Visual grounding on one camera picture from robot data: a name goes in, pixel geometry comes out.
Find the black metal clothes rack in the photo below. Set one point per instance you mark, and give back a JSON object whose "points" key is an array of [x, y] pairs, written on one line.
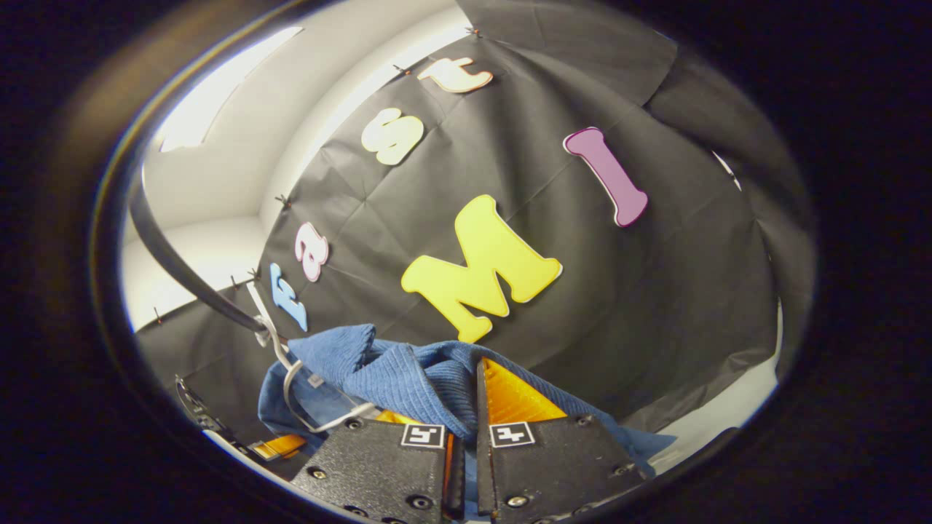
{"points": [[175, 266]]}

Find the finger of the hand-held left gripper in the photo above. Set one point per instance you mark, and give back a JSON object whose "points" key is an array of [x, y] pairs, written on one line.
{"points": [[277, 447]]}

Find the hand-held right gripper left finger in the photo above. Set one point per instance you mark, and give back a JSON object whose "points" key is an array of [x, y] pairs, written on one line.
{"points": [[371, 473]]}

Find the black backdrop cloth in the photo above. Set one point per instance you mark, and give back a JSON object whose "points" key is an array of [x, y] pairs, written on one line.
{"points": [[655, 306]]}

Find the blue jacket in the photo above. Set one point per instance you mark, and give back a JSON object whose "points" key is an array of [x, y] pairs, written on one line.
{"points": [[393, 371]]}

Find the white clothes hanger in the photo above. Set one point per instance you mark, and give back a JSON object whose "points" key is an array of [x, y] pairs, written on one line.
{"points": [[262, 336]]}

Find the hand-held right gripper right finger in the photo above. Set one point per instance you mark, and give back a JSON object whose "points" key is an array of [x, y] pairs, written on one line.
{"points": [[553, 466]]}

